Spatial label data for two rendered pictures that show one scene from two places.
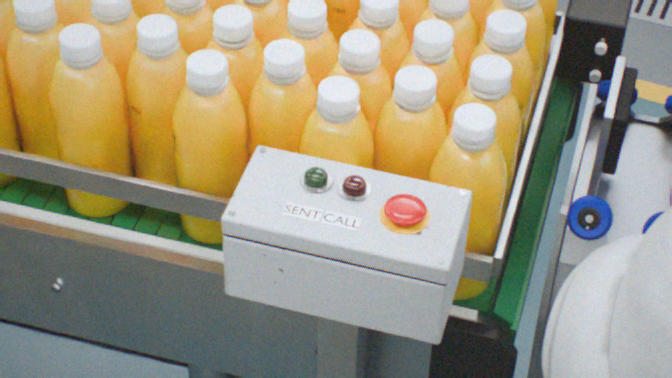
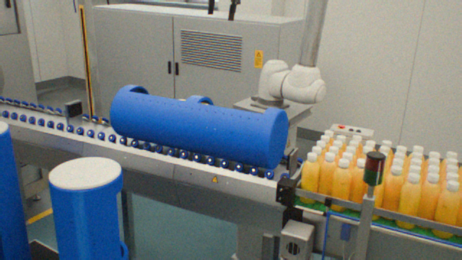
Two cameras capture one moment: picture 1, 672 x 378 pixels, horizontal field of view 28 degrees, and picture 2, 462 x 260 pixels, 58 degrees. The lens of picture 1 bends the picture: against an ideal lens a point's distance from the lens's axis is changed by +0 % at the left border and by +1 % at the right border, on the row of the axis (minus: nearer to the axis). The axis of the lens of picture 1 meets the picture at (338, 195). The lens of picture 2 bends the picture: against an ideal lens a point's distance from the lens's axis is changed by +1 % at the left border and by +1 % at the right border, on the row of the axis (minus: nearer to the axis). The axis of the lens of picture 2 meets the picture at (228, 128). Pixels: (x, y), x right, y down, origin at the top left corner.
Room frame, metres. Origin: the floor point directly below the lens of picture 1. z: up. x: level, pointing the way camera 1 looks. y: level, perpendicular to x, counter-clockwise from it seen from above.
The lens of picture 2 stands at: (2.84, -0.25, 1.81)
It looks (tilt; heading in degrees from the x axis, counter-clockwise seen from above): 21 degrees down; 191
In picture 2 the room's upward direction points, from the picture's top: 1 degrees clockwise
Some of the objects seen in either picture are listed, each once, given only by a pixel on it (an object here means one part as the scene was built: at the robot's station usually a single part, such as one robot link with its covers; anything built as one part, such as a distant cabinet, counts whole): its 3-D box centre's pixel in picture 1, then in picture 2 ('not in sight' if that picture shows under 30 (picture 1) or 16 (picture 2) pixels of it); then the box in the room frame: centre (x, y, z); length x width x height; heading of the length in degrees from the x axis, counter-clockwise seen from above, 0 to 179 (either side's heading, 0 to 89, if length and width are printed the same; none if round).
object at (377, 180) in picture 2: not in sight; (372, 174); (1.50, 0.00, 1.18); 0.06 x 0.06 x 0.05
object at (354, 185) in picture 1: (354, 185); not in sight; (0.85, -0.01, 1.11); 0.02 x 0.02 x 0.01
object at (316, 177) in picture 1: (316, 176); not in sight; (0.86, 0.02, 1.11); 0.02 x 0.02 x 0.01
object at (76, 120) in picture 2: not in sight; (74, 114); (0.72, -1.57, 1.00); 0.10 x 0.04 x 0.15; 165
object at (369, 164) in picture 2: not in sight; (375, 162); (1.50, 0.00, 1.23); 0.06 x 0.06 x 0.04
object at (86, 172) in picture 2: not in sight; (86, 172); (1.44, -1.10, 1.03); 0.28 x 0.28 x 0.01
